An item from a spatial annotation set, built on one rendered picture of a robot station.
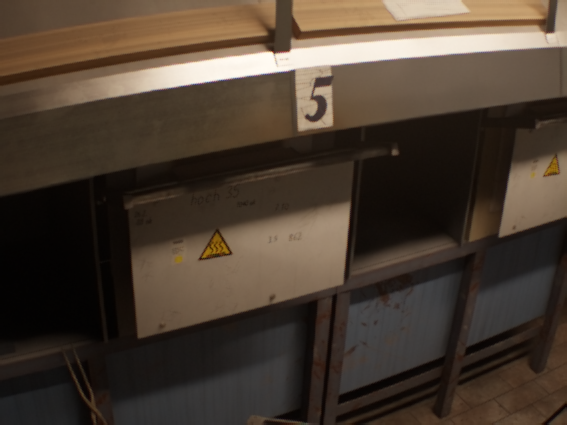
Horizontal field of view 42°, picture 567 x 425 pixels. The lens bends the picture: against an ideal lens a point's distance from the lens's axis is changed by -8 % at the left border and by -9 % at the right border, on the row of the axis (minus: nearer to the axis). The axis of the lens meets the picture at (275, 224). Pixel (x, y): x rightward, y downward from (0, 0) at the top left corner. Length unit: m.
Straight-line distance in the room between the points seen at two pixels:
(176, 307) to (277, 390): 0.73
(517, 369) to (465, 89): 1.87
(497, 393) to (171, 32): 2.32
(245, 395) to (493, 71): 1.31
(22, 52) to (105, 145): 0.26
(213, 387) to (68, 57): 1.33
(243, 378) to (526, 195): 1.09
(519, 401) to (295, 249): 1.61
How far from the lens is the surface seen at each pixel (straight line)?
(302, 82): 1.71
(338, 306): 2.50
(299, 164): 1.86
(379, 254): 2.58
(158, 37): 1.60
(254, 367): 2.55
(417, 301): 2.80
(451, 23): 1.97
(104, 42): 1.58
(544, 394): 3.50
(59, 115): 1.52
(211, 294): 2.06
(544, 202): 2.72
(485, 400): 3.39
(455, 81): 1.96
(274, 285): 2.14
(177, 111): 1.60
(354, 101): 1.79
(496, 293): 3.10
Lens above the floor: 2.17
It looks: 29 degrees down
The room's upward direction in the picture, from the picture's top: 2 degrees clockwise
